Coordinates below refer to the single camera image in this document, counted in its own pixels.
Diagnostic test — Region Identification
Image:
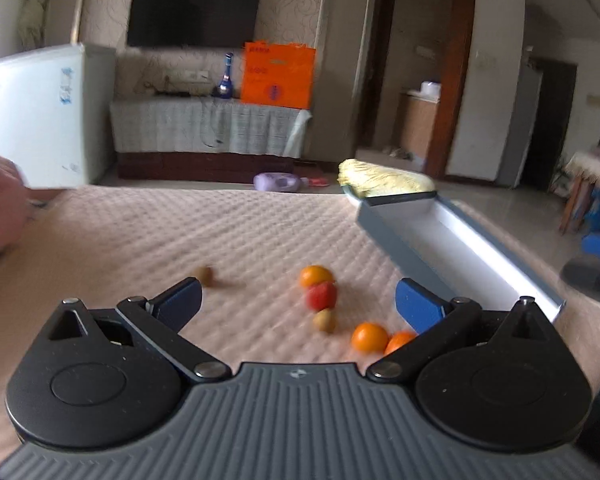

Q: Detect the silver refrigerator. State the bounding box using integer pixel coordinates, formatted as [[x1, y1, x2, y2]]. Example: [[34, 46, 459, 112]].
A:
[[496, 63, 542, 188]]

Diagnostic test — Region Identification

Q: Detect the white patterned cabinet cloth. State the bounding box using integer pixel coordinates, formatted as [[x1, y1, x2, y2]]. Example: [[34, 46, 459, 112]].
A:
[[110, 98, 312, 158]]

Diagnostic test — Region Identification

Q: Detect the black wall television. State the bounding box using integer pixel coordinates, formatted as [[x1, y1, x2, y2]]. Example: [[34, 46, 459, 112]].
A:
[[126, 0, 259, 49]]

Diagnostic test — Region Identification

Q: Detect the dark orange tangerine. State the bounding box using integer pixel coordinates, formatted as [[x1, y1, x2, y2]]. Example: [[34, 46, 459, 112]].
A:
[[384, 330, 417, 356]]

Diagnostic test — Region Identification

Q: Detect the dark wood TV cabinet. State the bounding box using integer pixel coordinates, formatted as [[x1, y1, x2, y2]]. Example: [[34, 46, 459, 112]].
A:
[[117, 152, 294, 183]]

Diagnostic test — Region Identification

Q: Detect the blue glass bottle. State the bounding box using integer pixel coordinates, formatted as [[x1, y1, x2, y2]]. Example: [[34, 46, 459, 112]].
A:
[[216, 52, 234, 99]]

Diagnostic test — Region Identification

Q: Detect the wooden dining table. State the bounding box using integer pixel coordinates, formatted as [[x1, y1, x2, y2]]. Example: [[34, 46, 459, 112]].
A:
[[558, 148, 600, 234]]

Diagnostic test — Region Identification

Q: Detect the person's left hand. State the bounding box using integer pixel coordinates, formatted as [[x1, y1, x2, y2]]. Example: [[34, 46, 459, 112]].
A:
[[0, 156, 31, 252]]

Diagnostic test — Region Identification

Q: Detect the pink quilted table cover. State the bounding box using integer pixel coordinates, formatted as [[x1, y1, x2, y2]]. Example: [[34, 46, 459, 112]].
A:
[[0, 192, 600, 479]]

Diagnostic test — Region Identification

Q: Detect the napa cabbage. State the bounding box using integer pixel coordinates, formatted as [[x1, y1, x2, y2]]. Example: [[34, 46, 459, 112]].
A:
[[338, 158, 436, 198]]

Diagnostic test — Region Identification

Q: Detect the white chest freezer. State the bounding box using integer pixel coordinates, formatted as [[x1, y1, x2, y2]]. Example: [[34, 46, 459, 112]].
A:
[[0, 44, 116, 188]]

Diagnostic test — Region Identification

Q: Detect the yellow-orange round orange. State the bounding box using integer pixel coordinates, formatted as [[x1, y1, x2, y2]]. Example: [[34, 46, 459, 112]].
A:
[[299, 266, 335, 288]]

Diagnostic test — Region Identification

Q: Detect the purple detergent bottle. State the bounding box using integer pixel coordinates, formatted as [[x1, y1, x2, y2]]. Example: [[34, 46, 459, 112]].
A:
[[253, 172, 303, 193]]

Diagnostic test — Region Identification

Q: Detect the red apple-shaped fruit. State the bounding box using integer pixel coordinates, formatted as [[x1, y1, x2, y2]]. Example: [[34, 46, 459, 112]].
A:
[[306, 282, 338, 312]]

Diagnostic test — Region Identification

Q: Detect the orange paper gift bag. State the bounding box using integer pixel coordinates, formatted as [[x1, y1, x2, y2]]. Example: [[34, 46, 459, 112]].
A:
[[240, 41, 316, 110]]

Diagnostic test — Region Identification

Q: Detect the small brown kiwi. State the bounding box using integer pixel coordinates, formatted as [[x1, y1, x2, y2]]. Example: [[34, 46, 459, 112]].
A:
[[312, 309, 337, 334]]

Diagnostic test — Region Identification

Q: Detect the wooden kitchen cabinet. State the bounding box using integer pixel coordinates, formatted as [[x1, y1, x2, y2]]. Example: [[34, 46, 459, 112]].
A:
[[393, 91, 439, 160]]

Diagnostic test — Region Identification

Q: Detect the grey white shallow box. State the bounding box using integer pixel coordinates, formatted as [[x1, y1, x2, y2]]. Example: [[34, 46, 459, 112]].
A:
[[358, 192, 566, 321]]

